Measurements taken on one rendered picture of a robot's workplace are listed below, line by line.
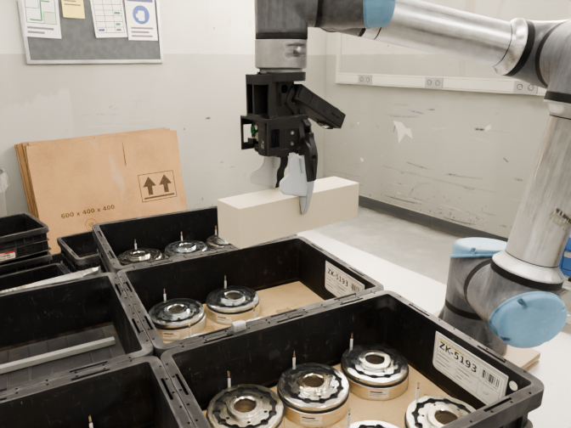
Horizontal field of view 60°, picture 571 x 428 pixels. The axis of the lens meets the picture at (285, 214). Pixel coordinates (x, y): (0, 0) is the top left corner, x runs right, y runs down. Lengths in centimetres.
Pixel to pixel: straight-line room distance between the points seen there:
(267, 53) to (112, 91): 302
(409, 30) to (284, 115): 27
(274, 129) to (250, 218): 13
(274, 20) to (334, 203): 30
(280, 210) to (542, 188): 42
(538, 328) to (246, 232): 51
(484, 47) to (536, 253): 35
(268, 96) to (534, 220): 47
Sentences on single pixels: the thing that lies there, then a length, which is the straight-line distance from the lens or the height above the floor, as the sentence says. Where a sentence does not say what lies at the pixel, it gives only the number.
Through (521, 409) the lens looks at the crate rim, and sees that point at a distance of 67.
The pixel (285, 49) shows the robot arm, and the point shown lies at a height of 132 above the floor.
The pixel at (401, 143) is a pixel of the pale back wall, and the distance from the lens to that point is 415.
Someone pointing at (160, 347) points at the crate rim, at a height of 93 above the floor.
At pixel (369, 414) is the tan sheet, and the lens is 75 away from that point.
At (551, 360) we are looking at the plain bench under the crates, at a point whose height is 70.
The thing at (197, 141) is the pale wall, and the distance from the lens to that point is 399.
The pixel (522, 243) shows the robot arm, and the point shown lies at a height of 102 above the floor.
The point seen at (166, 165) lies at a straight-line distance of 369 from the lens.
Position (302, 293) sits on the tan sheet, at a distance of 105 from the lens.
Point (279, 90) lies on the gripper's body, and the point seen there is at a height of 126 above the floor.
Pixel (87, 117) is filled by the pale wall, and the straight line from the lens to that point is 365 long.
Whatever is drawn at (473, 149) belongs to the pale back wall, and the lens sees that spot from 378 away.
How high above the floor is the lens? 131
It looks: 18 degrees down
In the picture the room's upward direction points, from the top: straight up
